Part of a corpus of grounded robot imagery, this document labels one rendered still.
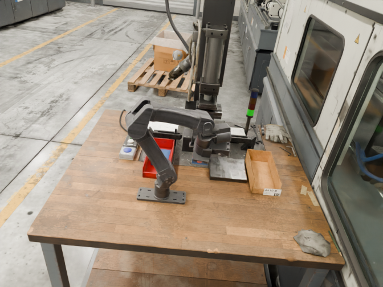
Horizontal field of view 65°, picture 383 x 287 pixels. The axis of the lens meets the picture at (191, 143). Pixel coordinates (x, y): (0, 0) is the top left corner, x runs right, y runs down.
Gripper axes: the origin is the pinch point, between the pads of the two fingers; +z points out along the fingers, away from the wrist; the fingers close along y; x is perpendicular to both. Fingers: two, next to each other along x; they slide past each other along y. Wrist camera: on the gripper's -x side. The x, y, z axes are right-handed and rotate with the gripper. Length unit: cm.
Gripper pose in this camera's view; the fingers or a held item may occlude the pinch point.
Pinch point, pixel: (199, 161)
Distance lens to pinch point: 129.4
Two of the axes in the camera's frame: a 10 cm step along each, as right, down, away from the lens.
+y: 1.1, -8.2, 5.6
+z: -0.9, 5.5, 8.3
